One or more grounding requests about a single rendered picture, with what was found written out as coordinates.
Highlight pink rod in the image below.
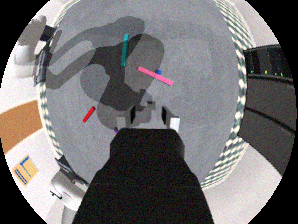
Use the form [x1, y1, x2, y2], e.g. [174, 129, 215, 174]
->
[137, 67, 173, 85]

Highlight turquoise bar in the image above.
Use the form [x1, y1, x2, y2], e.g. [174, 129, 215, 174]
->
[121, 34, 129, 67]

